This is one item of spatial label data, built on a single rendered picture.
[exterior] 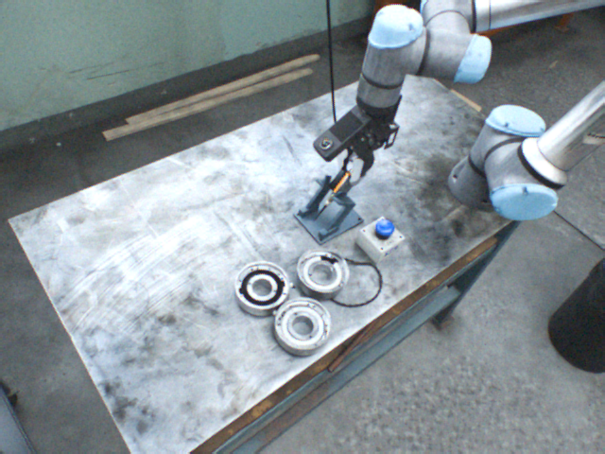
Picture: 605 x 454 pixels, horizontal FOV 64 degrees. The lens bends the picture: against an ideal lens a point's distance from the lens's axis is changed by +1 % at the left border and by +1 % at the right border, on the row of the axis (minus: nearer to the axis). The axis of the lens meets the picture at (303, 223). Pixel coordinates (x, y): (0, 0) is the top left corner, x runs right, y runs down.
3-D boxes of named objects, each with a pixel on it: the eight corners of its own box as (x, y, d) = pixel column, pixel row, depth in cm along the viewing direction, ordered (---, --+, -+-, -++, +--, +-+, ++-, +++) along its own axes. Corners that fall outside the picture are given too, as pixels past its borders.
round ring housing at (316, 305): (337, 323, 93) (341, 313, 90) (313, 369, 87) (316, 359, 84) (290, 298, 95) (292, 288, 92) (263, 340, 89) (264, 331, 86)
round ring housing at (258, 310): (239, 323, 91) (240, 313, 88) (230, 276, 97) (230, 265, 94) (293, 313, 94) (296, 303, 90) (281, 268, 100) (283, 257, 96)
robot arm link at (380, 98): (381, 95, 80) (350, 68, 83) (374, 116, 83) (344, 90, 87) (412, 81, 83) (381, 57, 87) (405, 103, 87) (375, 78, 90)
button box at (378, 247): (376, 265, 103) (382, 252, 99) (354, 242, 106) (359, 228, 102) (403, 248, 107) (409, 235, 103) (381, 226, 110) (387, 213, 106)
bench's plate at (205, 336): (147, 485, 75) (146, 482, 73) (11, 225, 101) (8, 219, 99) (566, 183, 129) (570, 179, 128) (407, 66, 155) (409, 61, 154)
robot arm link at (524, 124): (514, 146, 118) (543, 100, 107) (526, 186, 109) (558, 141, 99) (466, 139, 117) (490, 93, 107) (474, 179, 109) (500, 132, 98)
